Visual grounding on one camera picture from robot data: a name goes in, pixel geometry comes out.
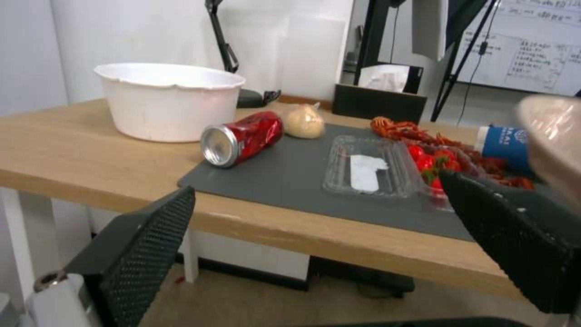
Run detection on crushed red soda can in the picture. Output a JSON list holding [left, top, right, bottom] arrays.
[[201, 110, 285, 168]]

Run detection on red crayfish pile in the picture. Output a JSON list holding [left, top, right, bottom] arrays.
[[369, 116, 536, 190]]

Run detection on dark grey table mat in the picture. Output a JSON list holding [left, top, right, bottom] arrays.
[[177, 123, 553, 242]]

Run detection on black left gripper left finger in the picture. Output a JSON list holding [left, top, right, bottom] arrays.
[[28, 185, 197, 327]]

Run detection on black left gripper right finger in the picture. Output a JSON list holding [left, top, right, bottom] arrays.
[[438, 169, 581, 315]]

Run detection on bread roll in plastic wrap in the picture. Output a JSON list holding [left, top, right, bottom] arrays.
[[282, 102, 326, 139]]

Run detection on black tissue box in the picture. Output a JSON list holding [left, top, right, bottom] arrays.
[[331, 64, 428, 120]]

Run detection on black desk lamp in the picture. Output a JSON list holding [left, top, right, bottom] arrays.
[[204, 0, 282, 109]]

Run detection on red cherry tomatoes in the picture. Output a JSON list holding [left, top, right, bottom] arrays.
[[407, 144, 463, 198]]

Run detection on wooden table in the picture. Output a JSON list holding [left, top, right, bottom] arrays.
[[0, 94, 581, 302]]

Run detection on blue and white paper cup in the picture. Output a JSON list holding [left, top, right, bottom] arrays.
[[475, 124, 537, 178]]

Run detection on white foam bowl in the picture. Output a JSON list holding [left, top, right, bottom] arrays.
[[94, 63, 246, 143]]

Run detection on white hanging cloth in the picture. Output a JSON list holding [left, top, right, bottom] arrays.
[[411, 0, 448, 62]]

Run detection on clear plastic takeout box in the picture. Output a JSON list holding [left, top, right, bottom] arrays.
[[321, 134, 459, 213]]

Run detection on black tripod stand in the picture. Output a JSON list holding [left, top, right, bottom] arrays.
[[353, 0, 500, 123]]

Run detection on whiteboard with writing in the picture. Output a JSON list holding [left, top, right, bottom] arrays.
[[447, 0, 581, 97]]

